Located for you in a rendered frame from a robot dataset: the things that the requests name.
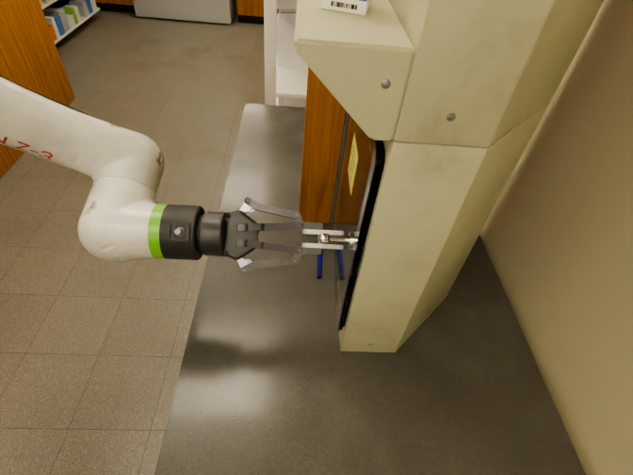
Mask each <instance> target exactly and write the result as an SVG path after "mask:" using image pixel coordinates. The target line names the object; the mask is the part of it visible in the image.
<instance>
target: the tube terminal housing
mask: <svg viewBox="0 0 633 475"><path fill-rule="evenodd" d="M388 1H389V2H390V4H391V6H392V8H393V10H394V12H395V13H396V15H397V17H398V19H399V21H400V23H401V25H402V27H403V29H404V31H405V33H406V35H407V37H408V38H409V40H410V42H411V44H412V46H413V48H414V50H415V53H414V60H413V64H412V68H411V71H410V75H409V79H408V83H407V87H406V90H405V94H404V98H403V102H402V106H401V110H400V113H399V117H398V124H397V128H396V132H395V135H394V138H393V139H391V140H390V141H387V140H383V145H384V149H385V161H384V167H383V171H382V175H381V181H380V185H379V189H378V193H377V197H376V201H375V204H374V208H373V212H372V216H371V220H370V224H369V228H368V232H367V236H366V240H365V253H364V257H363V261H362V265H361V268H360V272H359V276H358V278H357V277H356V281H355V285H354V289H353V292H352V297H351V301H350V305H349V312H348V315H347V319H346V323H345V327H343V328H342V330H341V331H339V340H340V351H341V352H396V351H397V350H398V349H399V348H400V347H401V345H402V344H403V343H404V342H405V341H406V340H407V339H408V338H409V337H410V336H411V335H412V334H413V333H414V331H415V330H416V329H417V328H418V327H419V326H420V325H421V324H422V323H423V322H424V321H425V320H426V318H427V317H428V316H429V315H430V314H431V313H432V312H433V311H434V310H435V309H436V308H437V306H438V305H439V304H440V303H441V302H442V301H443V300H444V299H445V298H446V296H447V294H448V292H449V291H450V289H451V287H452V285H453V283H454V282H455V280H456V278H457V276H458V274H459V272H460V270H461V268H462V267H463V264H464V262H465V260H466V258H467V256H468V255H469V254H470V252H471V250H472V248H473V246H474V244H475V242H476V241H477V239H478V237H479V234H480V232H481V230H482V228H483V227H484V225H485V223H486V222H487V220H488V218H489V216H490V214H491V213H492V211H493V209H494V207H495V204H496V202H497V201H498V199H499V197H500V195H501V193H502V191H503V189H504V187H506V185H507V183H508V181H509V179H510V177H511V174H512V173H513V171H514V169H515V167H516V165H517V163H518V161H519V159H520V158H521V156H522V154H523V152H524V151H525V149H526V147H527V146H528V143H529V141H530V139H531V137H532V135H533V133H534V132H535V130H536V128H537V126H538V124H539V122H540V120H541V118H542V117H543V115H544V113H545V111H546V109H547V107H548V105H549V104H550V101H551V100H552V98H553V96H554V94H555V92H556V90H557V88H558V86H559V85H560V82H561V80H562V78H563V77H564V75H565V73H566V72H567V70H568V68H569V66H570V64H571V62H572V60H573V59H574V57H575V55H576V52H577V50H578V48H579V46H580V45H581V43H582V42H583V40H584V38H585V36H586V34H587V32H588V31H589V29H590V27H591V25H592V22H593V20H594V18H595V17H596V15H597V13H598V11H599V9H600V8H601V6H602V4H603V3H604V1H605V0H388Z"/></svg>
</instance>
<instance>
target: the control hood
mask: <svg viewBox="0 0 633 475"><path fill-rule="evenodd" d="M321 5H322V0H298V1H297V14H296V27H295V39H294V46H295V47H296V52H297V53H298V54H299V56H300V57H301V58H302V59H303V61H304V62H305V63H306V64H307V65H308V66H309V68H310V69H311V70H312V71H313V72H314V73H315V75H316V76H317V77H318V78H319V80H320V81H321V82H322V83H323V84H324V85H325V87H326V88H327V89H328V90H329V91H330V93H331V94H332V95H333V96H334V97H335V99H336V100H337V101H338V102H339V103H340V104H341V106H342V107H343V108H344V109H345V110H346V111H347V113H348V114H349V115H350V116H351V118H352V119H353V120H354V121H355V122H357V124H358V125H359V126H360V127H361V128H362V130H363V131H364V132H365V133H366V134H367V136H368V137H369V138H371V139H373V140H387V141H390V140H391V139H393V138H394V135H395V132H396V128H397V124H398V117H399V113H400V110H401V106H402V102H403V98H404V94H405V90H406V87H407V83H408V79H409V75H410V71H411V68H412V64H413V60H414V53H415V50H414V48H413V46H412V44H411V42H410V40H409V38H408V37H407V35H406V33H405V31H404V29H403V27H402V25H401V23H400V21H399V19H398V17H397V15H396V13H395V12H394V10H393V8H392V6H391V4H390V2H389V1H388V0H372V1H371V5H370V7H369V9H368V11H367V13H366V15H359V14H353V13H347V12H342V11H335V10H329V9H324V8H321Z"/></svg>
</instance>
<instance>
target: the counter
mask: <svg viewBox="0 0 633 475"><path fill-rule="evenodd" d="M304 119H305V107H297V106H272V105H259V104H246V105H245V108H244V112H243V116H242V120H241V124H240V127H239V131H238V135H237V139H236V143H235V149H234V153H233V157H232V162H231V166H230V170H229V173H228V177H227V181H226V185H225V189H224V192H223V196H222V200H221V204H220V208H219V212H233V211H236V210H239V209H240V208H241V206H242V205H243V204H244V199H245V198H246V197H250V198H251V199H253V200H255V201H256V202H257V203H259V204H264V205H272V206H276V207H280V208H285V209H289V210H294V211H298V212H299V203H300V176H301V162H302V147H303V133H304ZM154 475H586V474H585V471H584V469H583V467H582V465H581V463H580V461H579V459H578V457H577V454H576V451H575V449H574V446H573V444H572V442H571V440H570V437H569V435H568V433H567V432H566V429H565V427H564V425H563V423H562V420H561V418H560V415H559V412H558V410H557V408H556V405H555V403H554V402H553V400H552V397H551V395H550V393H549V391H548V388H547V386H546V384H545V382H544V378H543V376H542V374H541V372H540V370H539V368H538V366H537V363H536V361H535V359H534V357H533V354H532V352H531V350H530V348H529V345H528V343H527V341H526V338H525V336H524V334H523V331H522V329H521V327H520V325H519V322H518V320H517V318H516V316H515V314H514V312H513V310H512V308H511V304H510V302H509V300H508V297H507V295H506V293H505V291H504V288H503V286H502V285H501V283H500V280H499V278H498V276H497V274H496V271H495V268H494V266H493V263H492V261H491V259H490V256H489V255H488V253H487V251H486V248H485V246H484V244H483V242H482V239H481V237H480V236H479V237H478V239H477V241H476V242H475V244H474V246H473V248H472V250H471V252H470V254H469V255H468V256H467V258H466V260H465V262H464V264H463V267H462V268H461V270H460V272H459V274H458V276H457V278H456V280H455V282H454V283H453V285H452V287H451V289H450V291H449V292H448V294H447V296H446V298H445V299H444V300H443V301H442V302H441V303H440V304H439V305H438V306H437V308H436V309H435V310H434V311H433V312H432V313H431V314H430V315H429V316H428V317H427V318H426V320H425V321H424V322H423V323H422V324H421V325H420V326H419V327H418V328H417V329H416V330H415V331H414V333H413V334H412V335H411V336H410V337H409V338H408V339H407V340H406V341H405V342H404V343H403V344H402V345H401V347H400V348H399V349H398V350H397V351H396V352H341V351H340V340H339V331H337V330H336V319H335V300H334V282H333V249H323V248H322V278H320V279H318V278H317V254H303V255H301V256H300V260H299V262H298V263H297V264H294V265H285V266H277V267H269V268H261V269H254V270H251V271H249V272H247V273H242V272H241V268H240V266H239V264H238V262H237V260H233V258H231V257H228V256H212V255H209V256H208V257H207V261H206V265H205V269H204V273H203V279H202V283H201V288H200V292H199V296H198V300H197V303H196V307H195V311H194V315H193V319H192V322H191V326H190V330H189V334H188V338H187V344H186V349H185V353H184V357H183V361H182V365H181V368H180V372H179V376H178V380H177V384H176V387H175V391H174V395H173V399H172V403H171V407H170V414H169V418H168V422H167V426H166V430H165V433H164V437H163V441H162V445H161V449H160V452H159V456H158V460H157V464H156V468H155V472H154Z"/></svg>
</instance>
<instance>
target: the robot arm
mask: <svg viewBox="0 0 633 475"><path fill-rule="evenodd" d="M0 144H3V145H6V146H8V147H11V148H14V149H17V150H20V151H23V152H26V153H28V154H31V155H33V156H38V157H40V158H43V159H46V160H49V161H51V162H54V163H56V164H58V165H61V166H63V167H66V168H68V169H73V170H76V171H78V172H82V173H83V174H86V175H88V176H90V177H91V178H92V180H93V184H92V187H91V190H90V192H89V197H88V199H87V201H86V204H85V206H84V209H83V211H82V213H81V216H80V218H79V221H78V225H77V232H78V236H79V239H80V241H81V243H82V245H83V247H84V248H85V249H86V250H87V251H88V252H89V253H90V254H92V255H93V256H95V257H97V258H99V259H101V260H104V261H108V262H122V261H126V260H132V259H141V258H162V259H184V260H199V259H200V258H202V256H203V254H204V255H212V256H228V257H231V258H233V260H237V262H238V264H239V266H240V268H241V272H242V273H247V272H249V271H251V270H254V269H261V268H269V267H277V266H285V265H294V264H297V263H298V262H299V260H300V256H301V255H303V254H321V250H322V248H323V249H339V250H343V249H344V246H343V245H335V244H319V243H302V244H301V246H302V247H299V246H292V245H284V244H277V243H269V242H263V241H258V233H259V231H276V230H302V232H303V234H311V235H320V234H329V235H333V236H343V235H344V231H334V230H322V229H323V224H321V223H312V222H304V221H303V220H302V218H301V215H300V212H298V211H294V210H289V209H285V208H280V207H276V206H272V205H264V204H259V203H257V202H256V201H255V200H253V199H251V198H250V197H246V198H245V199H244V204H243V205H242V206H241V208H240V209H239V210H236V211H233V212H212V211H207V212H204V209H203V208H202V207H201V206H200V205H166V204H156V203H155V198H156V194H157V191H158V187H159V184H160V180H161V177H162V174H163V171H164V157H163V154H162V152H161V150H160V148H159V147H158V145H157V144H156V143H155V142H154V141H153V140H152V139H150V138H149V137H147V136H145V135H143V134H141V133H139V132H135V131H132V130H129V129H126V128H123V127H120V126H117V125H115V124H112V123H108V122H105V121H102V120H99V119H96V118H93V117H91V116H89V114H86V113H84V112H82V111H79V110H77V109H74V108H72V107H69V106H66V105H63V104H61V103H60V102H57V101H55V100H53V99H50V98H48V97H46V96H44V95H41V94H39V93H37V92H35V91H33V90H30V89H28V88H26V87H24V86H22V85H20V84H17V83H15V82H13V81H11V80H9V79H7V78H5V77H4V76H2V75H0ZM254 209H255V210H257V211H261V212H265V213H269V214H274V215H278V216H283V217H288V218H291V219H295V222H276V223H257V222H256V221H254V220H253V219H252V218H250V217H249V216H248V215H247V214H245V213H246V212H248V211H249V212H253V211H254ZM255 249H264V250H272V251H279V252H287V253H293V256H292V257H284V258H275V259H268V260H259V261H254V262H252V261H251V260H250V259H244V258H243V257H244V256H245V255H247V254H249V253H251V252H252V251H254V250H255Z"/></svg>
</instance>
